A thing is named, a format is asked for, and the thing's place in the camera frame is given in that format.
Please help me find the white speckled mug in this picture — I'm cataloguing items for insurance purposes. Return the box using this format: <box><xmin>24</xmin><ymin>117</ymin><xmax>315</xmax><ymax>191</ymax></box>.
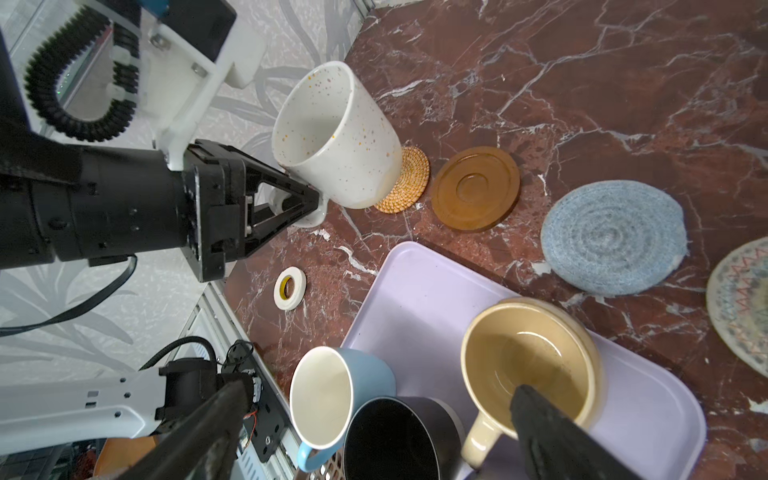
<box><xmin>271</xmin><ymin>61</ymin><xmax>402</xmax><ymax>228</ymax></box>

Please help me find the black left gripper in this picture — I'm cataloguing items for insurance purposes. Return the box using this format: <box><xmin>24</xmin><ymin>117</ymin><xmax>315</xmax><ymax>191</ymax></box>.
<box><xmin>182</xmin><ymin>140</ymin><xmax>320</xmax><ymax>282</ymax></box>

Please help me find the woven straw coaster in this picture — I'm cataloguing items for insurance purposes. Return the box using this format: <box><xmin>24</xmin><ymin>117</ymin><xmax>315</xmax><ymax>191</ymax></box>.
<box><xmin>374</xmin><ymin>146</ymin><xmax>430</xmax><ymax>214</ymax></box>

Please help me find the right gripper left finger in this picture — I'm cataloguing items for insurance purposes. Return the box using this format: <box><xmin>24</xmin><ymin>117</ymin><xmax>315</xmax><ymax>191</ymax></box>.
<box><xmin>120</xmin><ymin>380</ymin><xmax>253</xmax><ymax>480</ymax></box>

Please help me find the brown wooden coaster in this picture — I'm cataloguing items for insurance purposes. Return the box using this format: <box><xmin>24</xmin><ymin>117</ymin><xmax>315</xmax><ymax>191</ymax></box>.
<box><xmin>431</xmin><ymin>146</ymin><xmax>521</xmax><ymax>232</ymax></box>

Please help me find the blue grey woven coaster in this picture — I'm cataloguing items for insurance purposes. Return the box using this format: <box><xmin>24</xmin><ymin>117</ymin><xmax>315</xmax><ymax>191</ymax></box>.
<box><xmin>541</xmin><ymin>180</ymin><xmax>688</xmax><ymax>296</ymax></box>

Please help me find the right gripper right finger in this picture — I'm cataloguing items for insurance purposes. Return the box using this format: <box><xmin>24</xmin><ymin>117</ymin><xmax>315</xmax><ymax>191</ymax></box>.
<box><xmin>510</xmin><ymin>385</ymin><xmax>638</xmax><ymax>479</ymax></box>

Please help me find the multicolour woven coaster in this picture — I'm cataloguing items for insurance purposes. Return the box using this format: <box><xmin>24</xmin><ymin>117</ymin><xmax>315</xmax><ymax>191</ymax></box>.
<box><xmin>706</xmin><ymin>237</ymin><xmax>767</xmax><ymax>376</ymax></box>

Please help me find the black mug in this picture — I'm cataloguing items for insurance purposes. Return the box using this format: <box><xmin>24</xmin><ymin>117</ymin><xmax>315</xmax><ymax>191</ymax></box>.
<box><xmin>343</xmin><ymin>396</ymin><xmax>465</xmax><ymax>479</ymax></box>

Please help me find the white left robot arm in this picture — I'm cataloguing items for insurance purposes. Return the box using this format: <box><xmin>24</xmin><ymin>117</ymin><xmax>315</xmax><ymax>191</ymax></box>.
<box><xmin>1</xmin><ymin>1</ymin><xmax>320</xmax><ymax>325</ymax></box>

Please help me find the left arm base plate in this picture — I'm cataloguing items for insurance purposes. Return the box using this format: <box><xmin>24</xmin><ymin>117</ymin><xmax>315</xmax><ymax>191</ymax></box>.
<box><xmin>221</xmin><ymin>340</ymin><xmax>289</xmax><ymax>463</ymax></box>

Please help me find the white and blue mug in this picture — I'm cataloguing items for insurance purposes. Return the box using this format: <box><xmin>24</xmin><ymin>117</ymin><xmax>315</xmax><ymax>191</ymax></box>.
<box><xmin>289</xmin><ymin>346</ymin><xmax>396</xmax><ymax>473</ymax></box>

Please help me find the beige ceramic mug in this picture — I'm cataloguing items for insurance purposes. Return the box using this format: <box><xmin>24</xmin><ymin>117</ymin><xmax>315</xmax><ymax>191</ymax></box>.
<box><xmin>461</xmin><ymin>297</ymin><xmax>606</xmax><ymax>469</ymax></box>

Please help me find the white tape roll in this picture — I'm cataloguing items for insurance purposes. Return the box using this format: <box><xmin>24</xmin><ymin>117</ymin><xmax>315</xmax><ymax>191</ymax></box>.
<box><xmin>273</xmin><ymin>266</ymin><xmax>307</xmax><ymax>311</ymax></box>

